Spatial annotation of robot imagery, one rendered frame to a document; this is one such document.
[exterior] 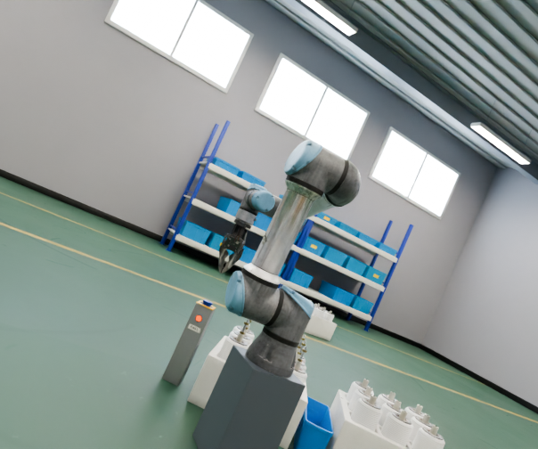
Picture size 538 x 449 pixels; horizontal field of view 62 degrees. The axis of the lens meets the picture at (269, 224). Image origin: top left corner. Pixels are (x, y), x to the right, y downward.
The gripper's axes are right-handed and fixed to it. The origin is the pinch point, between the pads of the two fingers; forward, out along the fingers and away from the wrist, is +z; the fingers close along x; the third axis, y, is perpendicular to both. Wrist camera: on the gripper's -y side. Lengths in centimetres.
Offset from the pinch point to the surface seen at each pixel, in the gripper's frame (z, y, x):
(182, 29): -246, -434, -253
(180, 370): 40.3, 3.4, 1.6
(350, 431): 31, 11, 66
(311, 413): 40, -17, 56
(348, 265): -41, -554, 109
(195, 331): 25.1, 3.5, 0.9
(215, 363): 30.0, 11.9, 13.0
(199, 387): 40.3, 11.9, 11.4
